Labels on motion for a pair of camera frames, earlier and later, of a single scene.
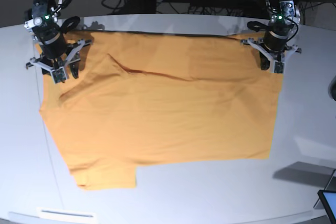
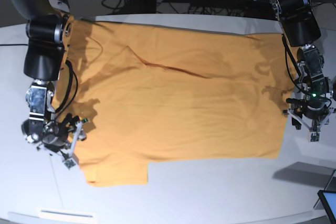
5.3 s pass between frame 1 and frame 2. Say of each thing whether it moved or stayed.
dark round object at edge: stayed
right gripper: moved
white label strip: stayed
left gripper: moved
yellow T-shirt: moved
